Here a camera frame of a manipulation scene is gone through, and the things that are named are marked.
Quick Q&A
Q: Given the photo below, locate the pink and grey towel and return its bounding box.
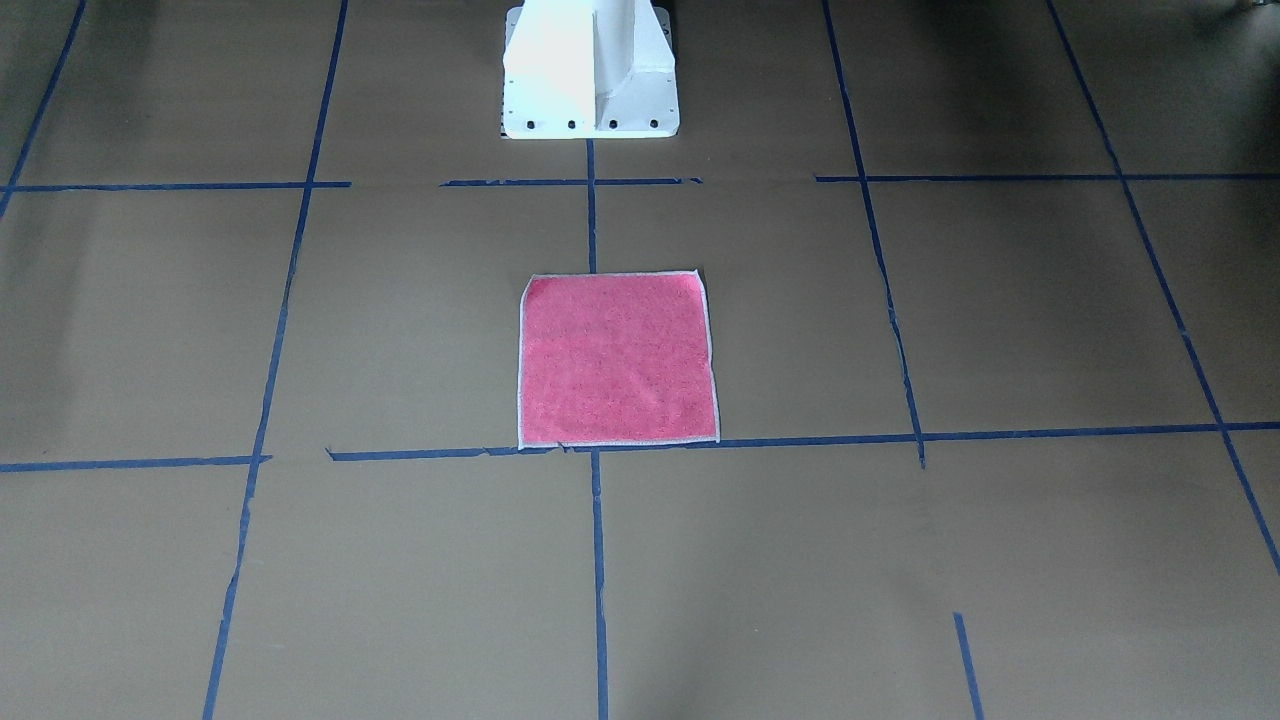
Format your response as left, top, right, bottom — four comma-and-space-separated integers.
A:
516, 270, 722, 450

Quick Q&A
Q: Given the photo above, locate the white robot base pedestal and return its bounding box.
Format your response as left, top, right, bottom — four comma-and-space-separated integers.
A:
500, 1, 681, 141

